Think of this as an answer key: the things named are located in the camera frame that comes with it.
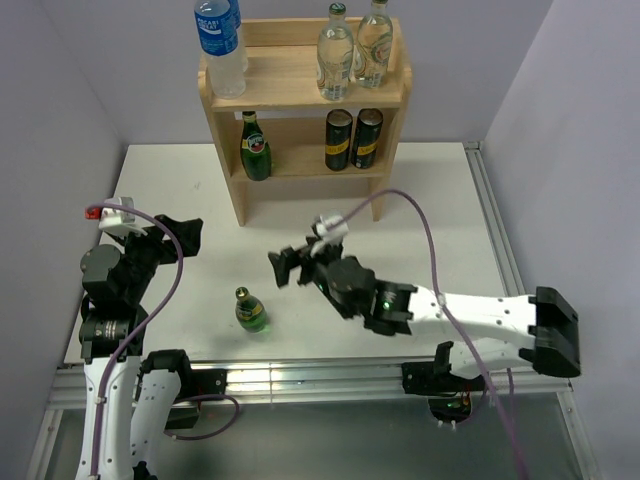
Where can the aluminium frame front rail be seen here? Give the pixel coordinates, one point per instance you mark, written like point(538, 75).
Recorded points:
point(302, 382)

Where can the front Pocari Sweat water bottle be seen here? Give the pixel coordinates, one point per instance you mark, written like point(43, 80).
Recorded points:
point(218, 36)

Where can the green glass bottle front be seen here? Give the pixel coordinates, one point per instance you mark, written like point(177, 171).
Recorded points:
point(249, 311)

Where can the wooden two-tier shelf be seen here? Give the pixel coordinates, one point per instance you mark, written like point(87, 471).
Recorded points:
point(281, 88)

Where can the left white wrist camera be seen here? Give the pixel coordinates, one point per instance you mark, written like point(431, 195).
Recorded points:
point(115, 222)

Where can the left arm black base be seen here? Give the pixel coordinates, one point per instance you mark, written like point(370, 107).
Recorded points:
point(202, 382)

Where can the clear glass bottle green cap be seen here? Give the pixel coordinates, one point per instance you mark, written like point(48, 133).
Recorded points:
point(373, 45)

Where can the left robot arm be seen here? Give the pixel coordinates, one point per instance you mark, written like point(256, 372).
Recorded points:
point(129, 394)

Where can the pocari sweat water bottle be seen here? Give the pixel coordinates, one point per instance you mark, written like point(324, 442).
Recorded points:
point(218, 36)
point(236, 15)

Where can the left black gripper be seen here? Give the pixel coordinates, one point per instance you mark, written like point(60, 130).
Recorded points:
point(155, 238)

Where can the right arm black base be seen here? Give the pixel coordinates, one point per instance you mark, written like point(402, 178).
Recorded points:
point(435, 378)

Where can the black can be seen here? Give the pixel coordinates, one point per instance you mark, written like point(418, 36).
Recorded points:
point(364, 146)
point(338, 132)

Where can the aluminium frame right rail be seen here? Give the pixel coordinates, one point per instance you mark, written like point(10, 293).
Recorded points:
point(507, 265)

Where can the rear Pocari Sweat water bottle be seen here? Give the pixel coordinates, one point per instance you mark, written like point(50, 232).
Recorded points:
point(236, 15)

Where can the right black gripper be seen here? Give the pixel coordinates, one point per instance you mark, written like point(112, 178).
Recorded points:
point(290, 258)

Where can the aluminium frame rail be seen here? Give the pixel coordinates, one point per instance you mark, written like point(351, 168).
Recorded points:
point(302, 382)
point(507, 265)

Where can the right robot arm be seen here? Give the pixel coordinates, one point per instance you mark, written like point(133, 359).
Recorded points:
point(477, 333)

